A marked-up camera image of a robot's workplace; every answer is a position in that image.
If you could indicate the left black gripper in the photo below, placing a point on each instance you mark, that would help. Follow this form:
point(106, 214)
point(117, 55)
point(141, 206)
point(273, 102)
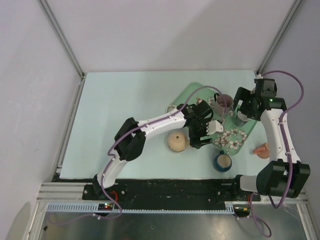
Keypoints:
point(194, 139)

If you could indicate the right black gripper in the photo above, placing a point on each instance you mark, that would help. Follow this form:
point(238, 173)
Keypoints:
point(241, 93)

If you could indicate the small grey mug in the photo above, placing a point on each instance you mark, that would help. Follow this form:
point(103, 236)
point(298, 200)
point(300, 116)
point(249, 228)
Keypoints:
point(241, 119)

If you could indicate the beige round mug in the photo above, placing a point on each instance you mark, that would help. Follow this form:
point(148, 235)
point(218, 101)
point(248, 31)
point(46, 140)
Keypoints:
point(178, 142)

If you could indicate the mauve mug black handle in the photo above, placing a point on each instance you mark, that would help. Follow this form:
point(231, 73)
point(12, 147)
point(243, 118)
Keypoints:
point(222, 103)

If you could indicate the blue striped mug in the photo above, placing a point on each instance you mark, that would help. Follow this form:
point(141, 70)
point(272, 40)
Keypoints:
point(222, 162)

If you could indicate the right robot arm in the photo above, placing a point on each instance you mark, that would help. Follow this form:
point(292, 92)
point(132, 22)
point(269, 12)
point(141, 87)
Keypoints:
point(285, 175)

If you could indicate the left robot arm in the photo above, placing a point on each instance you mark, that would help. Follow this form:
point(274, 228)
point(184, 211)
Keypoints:
point(130, 140)

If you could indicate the green floral tray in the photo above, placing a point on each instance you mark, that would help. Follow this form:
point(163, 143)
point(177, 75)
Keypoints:
point(233, 137)

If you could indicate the small circuit board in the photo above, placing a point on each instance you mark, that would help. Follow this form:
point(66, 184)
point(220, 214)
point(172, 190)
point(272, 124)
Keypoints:
point(105, 206)

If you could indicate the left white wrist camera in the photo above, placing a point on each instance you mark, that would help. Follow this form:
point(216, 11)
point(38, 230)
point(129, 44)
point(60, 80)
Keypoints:
point(214, 127)

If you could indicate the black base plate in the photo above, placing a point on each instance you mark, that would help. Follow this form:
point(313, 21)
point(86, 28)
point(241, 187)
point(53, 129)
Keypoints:
point(175, 194)

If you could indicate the white cable duct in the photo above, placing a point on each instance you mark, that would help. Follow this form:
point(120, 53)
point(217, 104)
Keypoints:
point(91, 207)

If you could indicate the right aluminium frame post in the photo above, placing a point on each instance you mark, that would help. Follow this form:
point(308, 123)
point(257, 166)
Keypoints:
point(281, 33)

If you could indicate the aluminium frame post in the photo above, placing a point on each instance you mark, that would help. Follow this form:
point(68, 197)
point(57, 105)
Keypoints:
point(281, 33)
point(52, 20)

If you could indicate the left aluminium frame post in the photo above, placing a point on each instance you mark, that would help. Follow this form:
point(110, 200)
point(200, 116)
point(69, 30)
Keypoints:
point(52, 20)

